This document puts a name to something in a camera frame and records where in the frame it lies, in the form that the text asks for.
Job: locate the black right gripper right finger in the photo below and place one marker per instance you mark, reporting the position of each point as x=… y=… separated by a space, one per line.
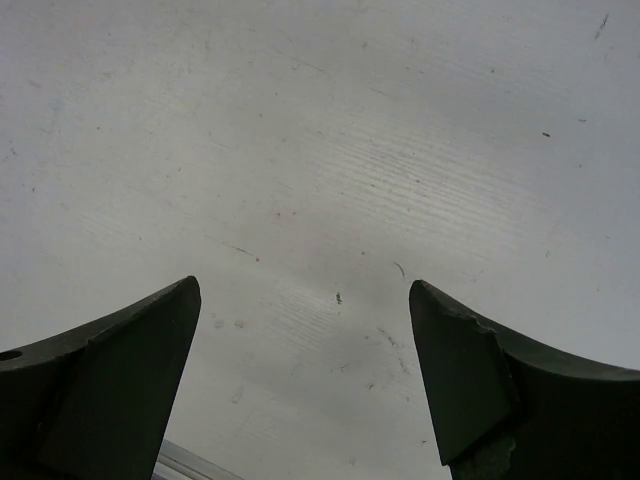
x=505 y=406

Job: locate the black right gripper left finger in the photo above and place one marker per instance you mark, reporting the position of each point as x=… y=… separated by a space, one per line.
x=94 y=402

